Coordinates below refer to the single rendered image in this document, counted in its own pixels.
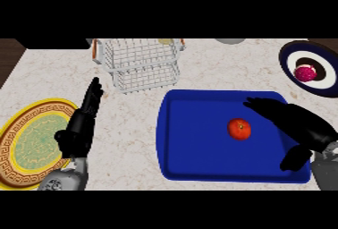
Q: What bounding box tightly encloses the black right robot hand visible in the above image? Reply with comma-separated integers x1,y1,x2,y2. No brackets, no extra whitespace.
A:
242,97,338,173

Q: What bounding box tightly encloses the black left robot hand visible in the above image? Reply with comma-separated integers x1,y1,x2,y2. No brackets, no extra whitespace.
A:
53,76,106,160

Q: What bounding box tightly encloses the red tomato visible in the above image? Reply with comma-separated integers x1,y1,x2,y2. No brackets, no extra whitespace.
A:
225,117,253,141

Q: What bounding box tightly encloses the blue rectangular tray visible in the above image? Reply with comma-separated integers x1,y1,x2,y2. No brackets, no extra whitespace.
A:
155,89,313,184

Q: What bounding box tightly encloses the yellow patterned round plate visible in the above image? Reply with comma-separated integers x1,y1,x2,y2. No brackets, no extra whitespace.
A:
0,98,81,191

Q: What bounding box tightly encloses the pink frosted cupcake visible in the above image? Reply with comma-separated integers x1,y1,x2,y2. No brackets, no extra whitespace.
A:
293,64,318,83

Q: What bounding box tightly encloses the navy and white round plate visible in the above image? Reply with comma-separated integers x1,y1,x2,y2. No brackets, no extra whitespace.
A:
277,39,338,98

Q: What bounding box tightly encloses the dark appliance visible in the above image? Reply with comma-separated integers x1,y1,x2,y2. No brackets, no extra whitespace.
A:
14,38,93,50

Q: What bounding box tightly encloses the grey round object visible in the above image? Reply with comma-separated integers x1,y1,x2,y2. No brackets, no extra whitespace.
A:
214,38,245,46

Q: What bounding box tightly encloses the white wire tiered basket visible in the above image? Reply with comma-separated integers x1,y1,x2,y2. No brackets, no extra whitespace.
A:
90,38,186,95

